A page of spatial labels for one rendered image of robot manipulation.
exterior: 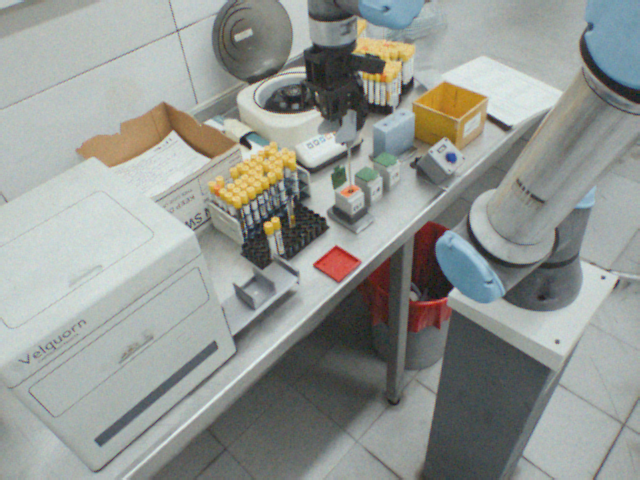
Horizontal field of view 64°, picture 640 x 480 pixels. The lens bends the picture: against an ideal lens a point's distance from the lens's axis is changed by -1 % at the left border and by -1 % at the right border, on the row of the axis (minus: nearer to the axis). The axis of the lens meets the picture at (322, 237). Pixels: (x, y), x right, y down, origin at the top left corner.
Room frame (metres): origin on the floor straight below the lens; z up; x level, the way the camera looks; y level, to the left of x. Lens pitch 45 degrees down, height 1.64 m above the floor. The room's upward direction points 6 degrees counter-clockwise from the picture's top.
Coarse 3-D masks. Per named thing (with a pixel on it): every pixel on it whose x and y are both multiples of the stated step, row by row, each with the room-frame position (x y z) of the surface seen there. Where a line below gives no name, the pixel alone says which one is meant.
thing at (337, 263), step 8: (336, 248) 0.72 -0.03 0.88; (328, 256) 0.70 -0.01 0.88; (336, 256) 0.70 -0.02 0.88; (344, 256) 0.70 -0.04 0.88; (352, 256) 0.69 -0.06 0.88; (320, 264) 0.68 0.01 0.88; (328, 264) 0.68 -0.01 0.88; (336, 264) 0.68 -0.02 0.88; (344, 264) 0.68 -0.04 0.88; (352, 264) 0.67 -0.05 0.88; (328, 272) 0.66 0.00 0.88; (336, 272) 0.66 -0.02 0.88; (344, 272) 0.65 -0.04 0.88; (336, 280) 0.64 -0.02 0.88
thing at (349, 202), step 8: (344, 184) 0.83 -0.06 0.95; (352, 184) 0.83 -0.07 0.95; (336, 192) 0.81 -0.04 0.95; (344, 192) 0.80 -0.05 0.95; (352, 192) 0.80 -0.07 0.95; (360, 192) 0.81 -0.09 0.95; (336, 200) 0.81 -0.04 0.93; (344, 200) 0.79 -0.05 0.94; (352, 200) 0.78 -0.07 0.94; (360, 200) 0.80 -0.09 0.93; (344, 208) 0.79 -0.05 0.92; (352, 208) 0.78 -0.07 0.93; (360, 208) 0.79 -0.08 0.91
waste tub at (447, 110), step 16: (432, 96) 1.13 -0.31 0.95; (448, 96) 1.15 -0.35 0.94; (464, 96) 1.12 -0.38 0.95; (480, 96) 1.09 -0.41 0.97; (416, 112) 1.07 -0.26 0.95; (432, 112) 1.04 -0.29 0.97; (448, 112) 1.15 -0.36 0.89; (464, 112) 1.11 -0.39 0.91; (480, 112) 1.05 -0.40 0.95; (416, 128) 1.07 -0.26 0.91; (432, 128) 1.04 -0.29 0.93; (448, 128) 1.00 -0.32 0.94; (464, 128) 1.01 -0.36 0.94; (480, 128) 1.06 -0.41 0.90; (432, 144) 1.03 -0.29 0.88; (464, 144) 1.01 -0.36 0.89
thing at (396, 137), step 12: (384, 120) 1.01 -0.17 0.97; (396, 120) 1.01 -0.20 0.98; (408, 120) 1.01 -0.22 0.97; (372, 132) 1.00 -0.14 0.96; (384, 132) 0.97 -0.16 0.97; (396, 132) 0.99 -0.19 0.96; (408, 132) 1.02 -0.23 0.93; (372, 144) 1.00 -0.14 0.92; (384, 144) 0.97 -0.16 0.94; (396, 144) 0.99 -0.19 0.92; (408, 144) 1.02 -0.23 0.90; (372, 156) 1.00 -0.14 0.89; (396, 156) 0.99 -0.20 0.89; (408, 156) 1.00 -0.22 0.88
